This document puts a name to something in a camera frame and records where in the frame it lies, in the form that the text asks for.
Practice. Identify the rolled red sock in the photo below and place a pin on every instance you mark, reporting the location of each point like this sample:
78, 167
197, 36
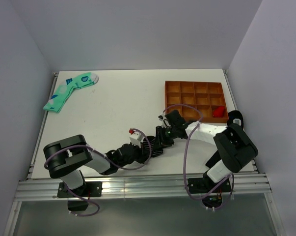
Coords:
218, 112

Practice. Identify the orange compartment tray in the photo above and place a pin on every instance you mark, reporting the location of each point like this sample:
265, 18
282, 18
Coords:
195, 99

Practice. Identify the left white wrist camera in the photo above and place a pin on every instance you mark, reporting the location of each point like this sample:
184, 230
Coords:
136, 137

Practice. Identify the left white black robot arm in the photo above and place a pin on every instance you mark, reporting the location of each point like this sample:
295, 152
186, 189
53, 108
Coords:
65, 157

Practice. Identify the dark blue sock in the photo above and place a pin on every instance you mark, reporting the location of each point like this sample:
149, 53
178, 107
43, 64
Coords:
236, 117

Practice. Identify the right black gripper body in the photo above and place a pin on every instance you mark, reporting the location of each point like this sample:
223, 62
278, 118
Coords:
166, 135

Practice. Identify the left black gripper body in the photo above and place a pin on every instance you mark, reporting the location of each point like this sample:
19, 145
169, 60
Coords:
137, 156

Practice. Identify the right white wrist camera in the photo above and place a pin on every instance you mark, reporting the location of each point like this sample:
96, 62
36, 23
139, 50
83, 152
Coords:
164, 122

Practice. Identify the black white striped sock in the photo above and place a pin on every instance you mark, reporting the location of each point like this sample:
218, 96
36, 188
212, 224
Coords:
148, 144

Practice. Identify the green blue patterned sock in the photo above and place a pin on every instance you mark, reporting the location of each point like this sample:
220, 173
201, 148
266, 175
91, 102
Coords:
65, 89

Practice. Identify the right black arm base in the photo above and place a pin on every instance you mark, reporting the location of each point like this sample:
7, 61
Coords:
210, 193

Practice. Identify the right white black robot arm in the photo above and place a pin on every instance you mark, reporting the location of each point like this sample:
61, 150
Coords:
234, 148

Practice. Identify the aluminium front rail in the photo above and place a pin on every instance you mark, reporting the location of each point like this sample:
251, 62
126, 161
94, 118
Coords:
136, 187

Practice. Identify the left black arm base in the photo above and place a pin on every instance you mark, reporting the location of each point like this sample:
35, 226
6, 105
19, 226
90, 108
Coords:
80, 199

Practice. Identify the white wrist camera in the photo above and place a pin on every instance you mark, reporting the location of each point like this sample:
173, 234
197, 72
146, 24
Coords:
164, 122
136, 137

